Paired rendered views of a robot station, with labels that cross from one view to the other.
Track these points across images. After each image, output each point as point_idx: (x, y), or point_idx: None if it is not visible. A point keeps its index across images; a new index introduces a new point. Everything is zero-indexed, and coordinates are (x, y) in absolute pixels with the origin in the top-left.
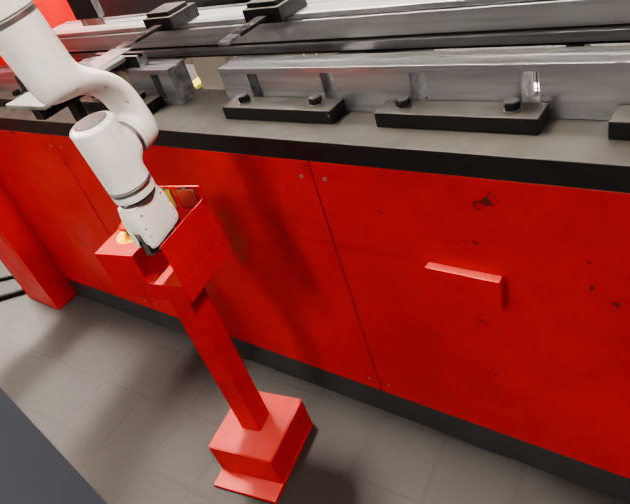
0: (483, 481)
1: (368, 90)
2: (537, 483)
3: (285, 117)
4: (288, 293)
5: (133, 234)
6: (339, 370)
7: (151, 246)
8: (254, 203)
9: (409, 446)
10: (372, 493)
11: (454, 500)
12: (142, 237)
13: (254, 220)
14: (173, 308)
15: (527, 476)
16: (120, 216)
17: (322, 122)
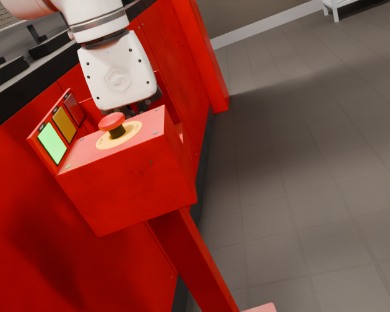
0: (216, 226)
1: (15, 48)
2: (207, 210)
3: None
4: (115, 272)
5: (149, 65)
6: (167, 308)
7: (156, 80)
8: (47, 177)
9: None
10: (251, 267)
11: (233, 231)
12: (151, 66)
13: (57, 204)
14: (184, 221)
15: (205, 215)
16: (135, 41)
17: (24, 68)
